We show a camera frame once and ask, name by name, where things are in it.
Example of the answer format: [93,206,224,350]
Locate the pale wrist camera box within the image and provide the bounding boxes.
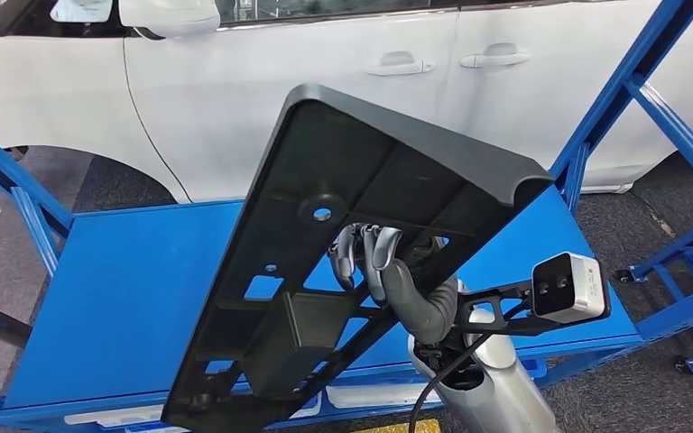
[530,252,607,325]

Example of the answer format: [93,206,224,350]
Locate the black plastic car trim part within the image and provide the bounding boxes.
[161,83,556,433]

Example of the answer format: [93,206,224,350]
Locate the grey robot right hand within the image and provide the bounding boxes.
[328,224,445,346]

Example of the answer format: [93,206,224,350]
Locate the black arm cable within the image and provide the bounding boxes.
[407,303,533,433]

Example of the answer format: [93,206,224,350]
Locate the white car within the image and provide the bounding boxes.
[0,0,693,215]

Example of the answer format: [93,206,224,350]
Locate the black camera bracket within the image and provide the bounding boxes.
[454,281,612,337]

